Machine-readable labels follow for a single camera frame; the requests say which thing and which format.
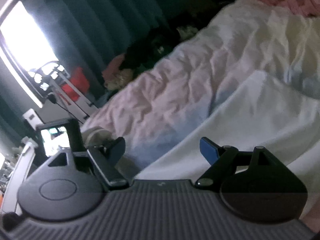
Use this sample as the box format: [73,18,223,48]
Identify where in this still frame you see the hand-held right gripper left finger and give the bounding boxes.
[37,137,129,187]

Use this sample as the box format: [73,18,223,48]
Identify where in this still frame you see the bright window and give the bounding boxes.
[0,0,62,108]

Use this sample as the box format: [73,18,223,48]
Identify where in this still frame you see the white pants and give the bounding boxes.
[81,69,320,220]

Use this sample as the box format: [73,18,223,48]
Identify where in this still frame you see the pink cloth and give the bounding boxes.
[102,53,127,80]

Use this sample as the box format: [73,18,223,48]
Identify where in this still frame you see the pink white quilt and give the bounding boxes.
[82,0,320,173]

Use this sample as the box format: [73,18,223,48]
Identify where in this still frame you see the red bag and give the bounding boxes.
[61,67,90,101]

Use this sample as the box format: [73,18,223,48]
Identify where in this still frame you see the white dressing table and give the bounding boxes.
[0,136,35,214]

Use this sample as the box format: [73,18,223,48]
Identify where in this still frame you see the garment steamer on stand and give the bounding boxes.
[27,60,99,120]

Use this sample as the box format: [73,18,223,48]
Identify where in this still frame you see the narrow teal curtain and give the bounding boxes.
[0,79,27,143]

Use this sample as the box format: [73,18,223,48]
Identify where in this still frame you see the pile of dark clothes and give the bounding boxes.
[101,0,245,98]

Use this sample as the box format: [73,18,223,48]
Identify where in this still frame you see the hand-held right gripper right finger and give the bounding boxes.
[195,137,288,187]

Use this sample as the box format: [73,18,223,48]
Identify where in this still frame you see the wide teal curtain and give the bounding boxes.
[11,0,215,90]

